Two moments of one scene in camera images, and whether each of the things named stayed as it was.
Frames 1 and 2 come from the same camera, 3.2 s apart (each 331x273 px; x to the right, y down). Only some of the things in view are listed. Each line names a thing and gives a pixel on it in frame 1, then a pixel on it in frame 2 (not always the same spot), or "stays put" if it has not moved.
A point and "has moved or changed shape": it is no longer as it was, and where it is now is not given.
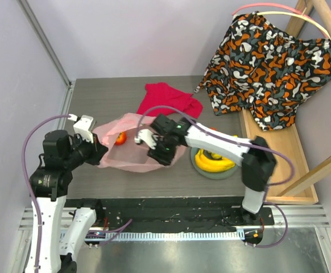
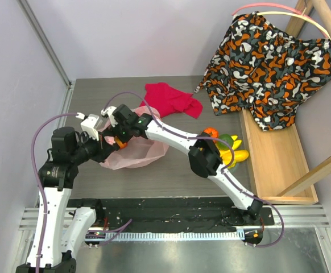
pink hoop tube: x=306 y=15 stays put
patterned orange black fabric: x=257 y=69 stays put
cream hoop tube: x=305 y=17 stays put
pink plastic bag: x=124 y=153 has moved or changed shape
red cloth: x=162 y=94 stays put
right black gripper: x=160 y=155 to x=117 y=131
